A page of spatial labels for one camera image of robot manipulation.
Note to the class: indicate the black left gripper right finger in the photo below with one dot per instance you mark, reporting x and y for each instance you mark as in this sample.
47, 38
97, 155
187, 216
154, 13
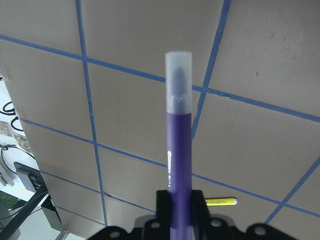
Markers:
200, 212

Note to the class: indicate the purple marker pen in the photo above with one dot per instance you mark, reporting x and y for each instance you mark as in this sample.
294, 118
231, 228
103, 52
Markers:
178, 84

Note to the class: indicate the yellow highlighter pen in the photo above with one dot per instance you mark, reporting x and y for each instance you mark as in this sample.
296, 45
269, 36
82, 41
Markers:
221, 201

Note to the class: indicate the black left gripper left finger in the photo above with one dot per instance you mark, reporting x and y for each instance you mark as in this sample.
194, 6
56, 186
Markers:
163, 206

